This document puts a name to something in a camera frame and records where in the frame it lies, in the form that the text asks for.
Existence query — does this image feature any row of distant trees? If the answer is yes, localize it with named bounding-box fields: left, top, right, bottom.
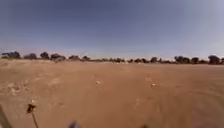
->
left=0, top=50, right=224, bottom=65

